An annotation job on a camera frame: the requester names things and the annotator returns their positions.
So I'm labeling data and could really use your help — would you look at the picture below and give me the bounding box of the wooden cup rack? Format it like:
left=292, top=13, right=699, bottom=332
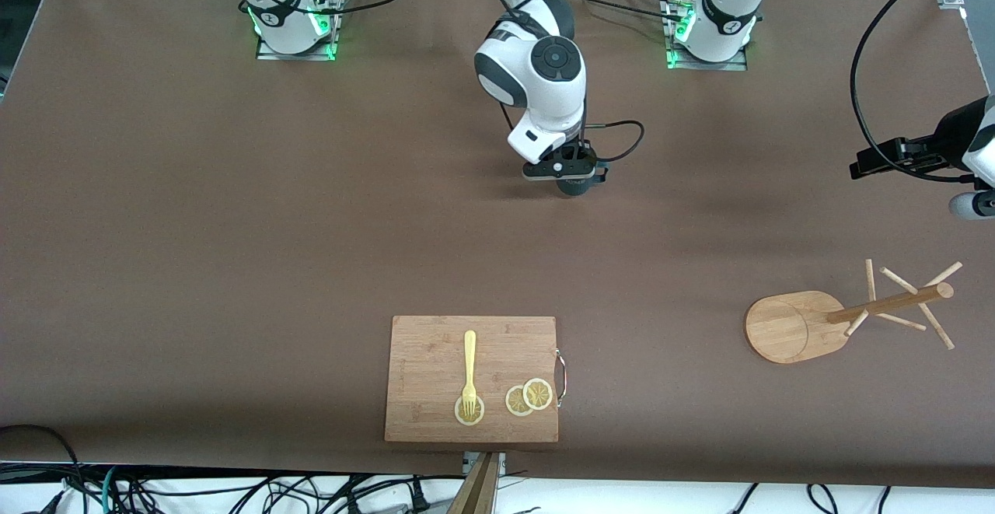
left=745, top=259, right=965, bottom=365

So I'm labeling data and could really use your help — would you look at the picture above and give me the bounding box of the yellow plastic fork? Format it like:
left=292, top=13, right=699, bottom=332
left=462, top=330, right=478, bottom=415

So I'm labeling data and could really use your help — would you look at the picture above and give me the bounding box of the bamboo cutting board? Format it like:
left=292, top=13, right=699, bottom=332
left=384, top=316, right=567, bottom=444

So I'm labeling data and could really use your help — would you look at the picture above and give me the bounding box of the brown table mat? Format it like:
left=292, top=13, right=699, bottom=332
left=0, top=0, right=995, bottom=490

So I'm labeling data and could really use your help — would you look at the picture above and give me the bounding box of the brown angled bar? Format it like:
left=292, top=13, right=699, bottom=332
left=445, top=453, right=499, bottom=514

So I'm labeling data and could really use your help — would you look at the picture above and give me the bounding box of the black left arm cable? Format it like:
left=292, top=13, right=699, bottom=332
left=850, top=0, right=977, bottom=185

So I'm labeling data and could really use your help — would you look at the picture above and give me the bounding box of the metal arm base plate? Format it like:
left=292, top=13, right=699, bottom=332
left=665, top=0, right=749, bottom=72
left=255, top=0, right=340, bottom=62

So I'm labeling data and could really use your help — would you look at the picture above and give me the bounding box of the grey metal bracket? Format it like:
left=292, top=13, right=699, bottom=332
left=463, top=452, right=507, bottom=476

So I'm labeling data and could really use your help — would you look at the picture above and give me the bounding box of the teal floor cable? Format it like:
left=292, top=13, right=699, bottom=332
left=99, top=465, right=127, bottom=514

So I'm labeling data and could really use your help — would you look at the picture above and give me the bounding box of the thick black floor cable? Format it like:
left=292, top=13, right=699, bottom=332
left=0, top=424, right=86, bottom=514

